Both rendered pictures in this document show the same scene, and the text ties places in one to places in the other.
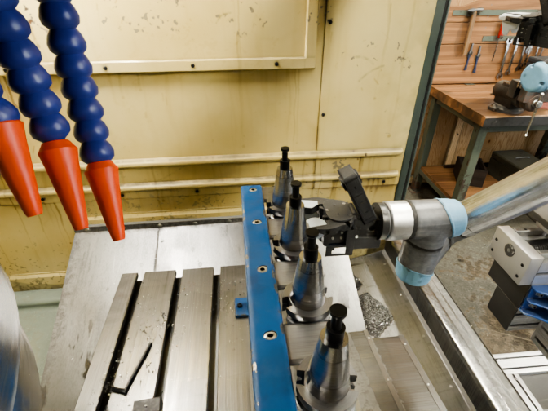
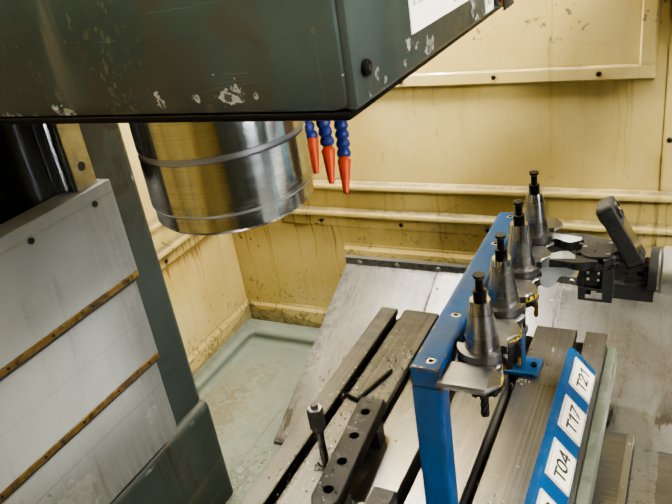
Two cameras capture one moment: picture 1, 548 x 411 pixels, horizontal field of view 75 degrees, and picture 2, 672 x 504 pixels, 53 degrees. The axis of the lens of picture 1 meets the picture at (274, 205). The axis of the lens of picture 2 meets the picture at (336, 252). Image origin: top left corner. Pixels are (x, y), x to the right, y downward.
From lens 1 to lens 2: 0.61 m
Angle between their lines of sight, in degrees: 32
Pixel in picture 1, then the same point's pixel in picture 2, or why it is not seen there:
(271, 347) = (452, 320)
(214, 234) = not seen: hidden behind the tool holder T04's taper
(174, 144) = (465, 169)
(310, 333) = not seen: hidden behind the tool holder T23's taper
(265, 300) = (465, 295)
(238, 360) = (473, 406)
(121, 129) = (409, 147)
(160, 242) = (434, 289)
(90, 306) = (347, 343)
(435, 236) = not seen: outside the picture
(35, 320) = (292, 355)
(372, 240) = (641, 290)
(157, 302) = (409, 338)
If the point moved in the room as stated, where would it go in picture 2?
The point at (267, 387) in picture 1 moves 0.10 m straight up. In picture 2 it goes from (435, 337) to (429, 271)
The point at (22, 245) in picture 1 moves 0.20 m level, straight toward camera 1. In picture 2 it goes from (294, 269) to (303, 301)
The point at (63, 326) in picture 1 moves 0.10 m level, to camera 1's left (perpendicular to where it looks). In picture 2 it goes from (317, 357) to (286, 349)
